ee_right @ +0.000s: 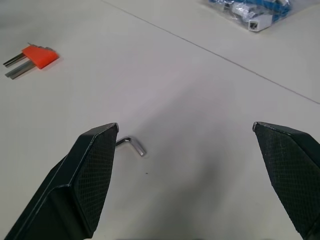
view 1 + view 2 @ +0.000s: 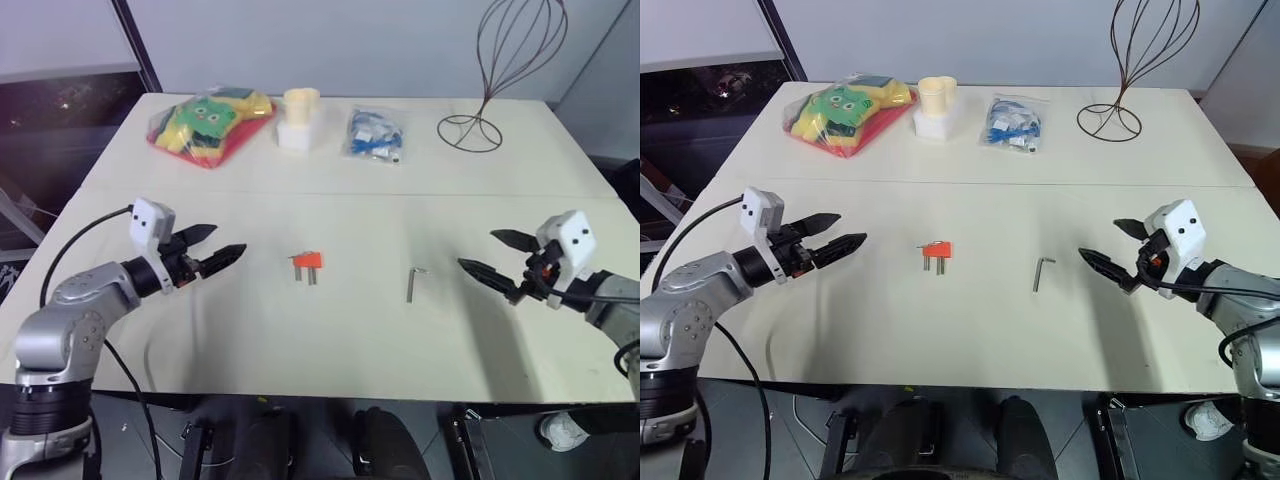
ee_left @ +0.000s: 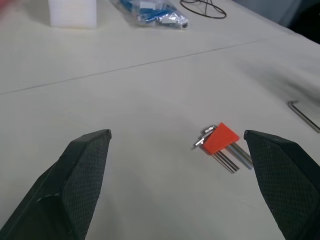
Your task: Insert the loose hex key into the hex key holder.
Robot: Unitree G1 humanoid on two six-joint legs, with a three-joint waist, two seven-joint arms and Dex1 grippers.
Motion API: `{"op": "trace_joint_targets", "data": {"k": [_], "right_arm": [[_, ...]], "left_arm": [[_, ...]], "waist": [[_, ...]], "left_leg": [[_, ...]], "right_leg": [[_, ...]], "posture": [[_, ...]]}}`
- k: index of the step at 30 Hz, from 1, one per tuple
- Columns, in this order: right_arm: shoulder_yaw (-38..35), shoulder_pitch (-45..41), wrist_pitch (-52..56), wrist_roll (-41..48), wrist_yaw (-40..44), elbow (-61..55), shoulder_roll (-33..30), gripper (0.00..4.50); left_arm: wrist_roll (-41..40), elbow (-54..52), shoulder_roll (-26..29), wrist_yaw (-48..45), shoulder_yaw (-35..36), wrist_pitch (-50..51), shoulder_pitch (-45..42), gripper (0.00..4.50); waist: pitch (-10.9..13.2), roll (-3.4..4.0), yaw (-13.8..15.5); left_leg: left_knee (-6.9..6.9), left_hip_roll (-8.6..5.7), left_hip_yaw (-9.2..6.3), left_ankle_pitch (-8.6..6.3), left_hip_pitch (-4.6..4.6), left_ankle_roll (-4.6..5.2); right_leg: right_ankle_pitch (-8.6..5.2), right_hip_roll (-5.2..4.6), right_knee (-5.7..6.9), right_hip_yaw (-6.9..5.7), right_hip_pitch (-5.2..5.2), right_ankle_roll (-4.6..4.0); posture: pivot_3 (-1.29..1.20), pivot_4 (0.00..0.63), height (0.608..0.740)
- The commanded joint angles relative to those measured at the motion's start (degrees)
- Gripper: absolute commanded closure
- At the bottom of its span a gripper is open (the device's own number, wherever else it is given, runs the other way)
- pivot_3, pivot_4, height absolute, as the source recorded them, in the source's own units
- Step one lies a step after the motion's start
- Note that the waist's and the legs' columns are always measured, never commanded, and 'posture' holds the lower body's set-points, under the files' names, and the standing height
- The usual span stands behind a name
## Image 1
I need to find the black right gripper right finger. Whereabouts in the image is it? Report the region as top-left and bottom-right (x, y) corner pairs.
(252, 121), (320, 240)

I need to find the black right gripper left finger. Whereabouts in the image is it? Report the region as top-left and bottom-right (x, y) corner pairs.
(8, 122), (119, 240)

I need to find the large grey metal hex key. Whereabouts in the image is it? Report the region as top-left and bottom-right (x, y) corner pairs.
(4, 61), (32, 81)

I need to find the orange holder with hex keys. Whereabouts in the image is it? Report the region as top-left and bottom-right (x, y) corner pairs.
(21, 45), (60, 70)

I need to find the white square tube connector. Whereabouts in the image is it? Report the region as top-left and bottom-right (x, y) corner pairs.
(245, 12), (273, 33)

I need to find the clear bag of parts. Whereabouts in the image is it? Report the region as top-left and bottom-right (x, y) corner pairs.
(201, 0), (293, 33)

